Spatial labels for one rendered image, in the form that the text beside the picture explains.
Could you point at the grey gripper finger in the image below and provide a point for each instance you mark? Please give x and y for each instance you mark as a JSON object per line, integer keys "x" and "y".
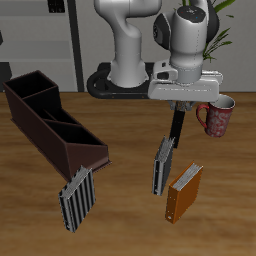
{"x": 176, "y": 105}
{"x": 189, "y": 105}

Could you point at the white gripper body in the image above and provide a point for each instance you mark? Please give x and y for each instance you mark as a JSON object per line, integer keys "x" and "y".
{"x": 183, "y": 91}

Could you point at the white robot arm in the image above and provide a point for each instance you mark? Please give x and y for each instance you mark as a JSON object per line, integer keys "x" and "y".
{"x": 128, "y": 50}

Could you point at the black striped book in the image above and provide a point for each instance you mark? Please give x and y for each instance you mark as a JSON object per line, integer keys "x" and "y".
{"x": 162, "y": 173}
{"x": 78, "y": 200}

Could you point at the orange book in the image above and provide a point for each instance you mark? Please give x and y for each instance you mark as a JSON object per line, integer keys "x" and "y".
{"x": 183, "y": 196}

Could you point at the dark brown desk caddy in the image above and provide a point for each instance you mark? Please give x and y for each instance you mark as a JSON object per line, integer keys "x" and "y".
{"x": 50, "y": 136}

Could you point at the red patterned mug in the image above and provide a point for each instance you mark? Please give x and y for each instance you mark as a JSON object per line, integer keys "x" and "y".
{"x": 219, "y": 121}

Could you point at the green pot plant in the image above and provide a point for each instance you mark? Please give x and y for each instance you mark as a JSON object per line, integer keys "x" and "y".
{"x": 216, "y": 43}

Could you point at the white shelf unit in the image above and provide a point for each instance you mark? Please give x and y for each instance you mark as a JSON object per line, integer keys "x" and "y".
{"x": 33, "y": 50}

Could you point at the small black shelf item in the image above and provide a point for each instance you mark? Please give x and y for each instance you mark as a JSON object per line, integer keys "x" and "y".
{"x": 56, "y": 6}

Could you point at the flat black base plate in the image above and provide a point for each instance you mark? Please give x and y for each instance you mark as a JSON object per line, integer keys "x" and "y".
{"x": 96, "y": 85}

